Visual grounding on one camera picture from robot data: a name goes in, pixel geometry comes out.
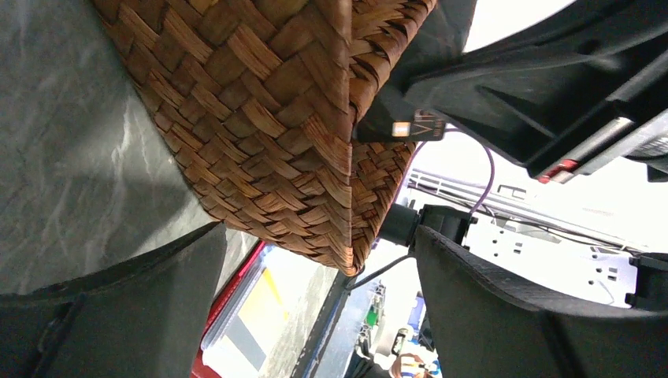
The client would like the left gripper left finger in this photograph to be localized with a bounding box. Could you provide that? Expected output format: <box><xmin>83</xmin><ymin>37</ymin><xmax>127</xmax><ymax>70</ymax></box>
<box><xmin>1</xmin><ymin>224</ymin><xmax>227</xmax><ymax>377</ymax></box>

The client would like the red leather card holder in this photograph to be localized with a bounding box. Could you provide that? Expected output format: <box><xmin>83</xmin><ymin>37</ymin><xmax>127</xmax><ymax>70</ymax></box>
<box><xmin>190</xmin><ymin>242</ymin><xmax>288</xmax><ymax>377</ymax></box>

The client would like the brown woven basket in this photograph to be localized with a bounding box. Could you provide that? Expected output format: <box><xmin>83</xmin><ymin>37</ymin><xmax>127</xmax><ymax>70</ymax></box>
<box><xmin>94</xmin><ymin>0</ymin><xmax>435</xmax><ymax>276</ymax></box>

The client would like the black credit card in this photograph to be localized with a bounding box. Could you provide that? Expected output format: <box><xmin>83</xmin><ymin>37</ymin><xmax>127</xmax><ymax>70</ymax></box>
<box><xmin>352</xmin><ymin>86</ymin><xmax>447</xmax><ymax>143</ymax></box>

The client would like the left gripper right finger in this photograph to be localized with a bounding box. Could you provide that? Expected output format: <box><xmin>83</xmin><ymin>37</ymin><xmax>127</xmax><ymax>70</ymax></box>
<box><xmin>415</xmin><ymin>226</ymin><xmax>667</xmax><ymax>377</ymax></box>

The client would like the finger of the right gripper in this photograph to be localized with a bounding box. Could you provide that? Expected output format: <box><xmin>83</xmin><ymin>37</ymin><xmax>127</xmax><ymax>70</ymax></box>
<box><xmin>404</xmin><ymin>31</ymin><xmax>668</xmax><ymax>181</ymax></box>
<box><xmin>383</xmin><ymin>1</ymin><xmax>667</xmax><ymax>118</ymax></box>

